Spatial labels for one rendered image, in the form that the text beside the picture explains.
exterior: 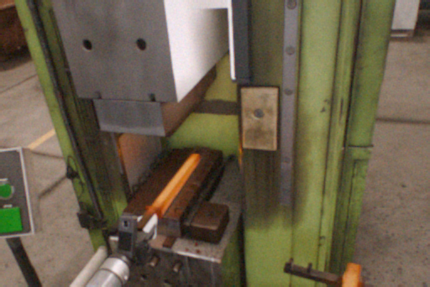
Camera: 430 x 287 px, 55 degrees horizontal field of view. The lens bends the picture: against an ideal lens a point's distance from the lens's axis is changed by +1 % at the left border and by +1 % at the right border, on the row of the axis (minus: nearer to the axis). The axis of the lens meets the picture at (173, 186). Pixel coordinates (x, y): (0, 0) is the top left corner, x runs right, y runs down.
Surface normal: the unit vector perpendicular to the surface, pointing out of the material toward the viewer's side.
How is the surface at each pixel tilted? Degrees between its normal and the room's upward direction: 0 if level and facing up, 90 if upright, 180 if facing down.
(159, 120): 90
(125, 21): 90
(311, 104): 90
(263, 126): 90
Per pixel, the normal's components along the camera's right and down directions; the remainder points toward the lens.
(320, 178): -0.39, 0.56
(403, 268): -0.13, -0.82
